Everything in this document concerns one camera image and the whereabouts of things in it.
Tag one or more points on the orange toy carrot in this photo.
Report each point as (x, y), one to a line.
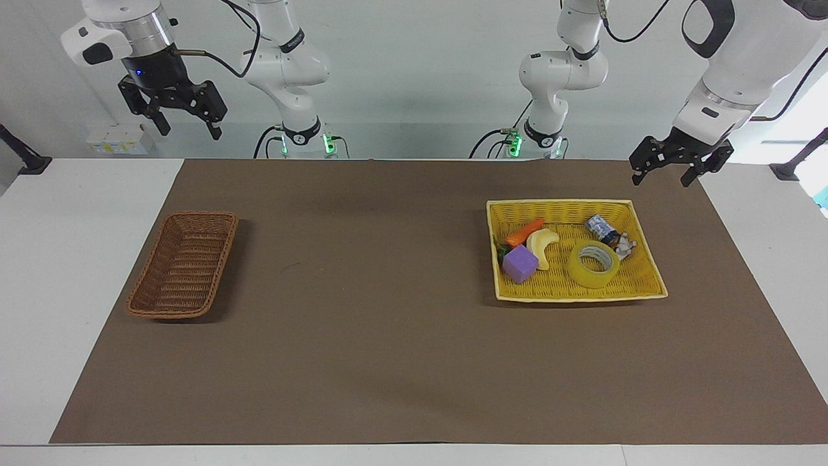
(522, 235)

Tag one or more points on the blue battery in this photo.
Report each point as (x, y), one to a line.
(601, 227)

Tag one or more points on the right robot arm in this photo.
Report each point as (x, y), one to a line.
(288, 71)

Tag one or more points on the small white figurine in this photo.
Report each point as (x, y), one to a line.
(625, 246)

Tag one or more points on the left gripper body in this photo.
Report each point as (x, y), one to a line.
(698, 149)

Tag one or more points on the brown wicker basket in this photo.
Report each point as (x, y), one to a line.
(184, 265)

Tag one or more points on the yellow woven basket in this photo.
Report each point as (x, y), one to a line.
(634, 278)

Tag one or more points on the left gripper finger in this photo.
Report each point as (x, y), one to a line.
(654, 154)
(706, 163)

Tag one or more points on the purple cube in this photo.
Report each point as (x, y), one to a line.
(519, 264)

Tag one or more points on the black stand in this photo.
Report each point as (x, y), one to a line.
(29, 162)
(792, 168)

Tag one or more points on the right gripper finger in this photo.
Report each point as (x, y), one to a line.
(206, 100)
(143, 102)

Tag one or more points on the yellow tape roll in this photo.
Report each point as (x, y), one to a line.
(582, 272)

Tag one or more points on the pale yellow toy banana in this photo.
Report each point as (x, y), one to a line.
(540, 243)

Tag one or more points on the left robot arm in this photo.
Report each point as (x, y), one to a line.
(744, 58)

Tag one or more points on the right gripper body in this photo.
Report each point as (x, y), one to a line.
(152, 68)

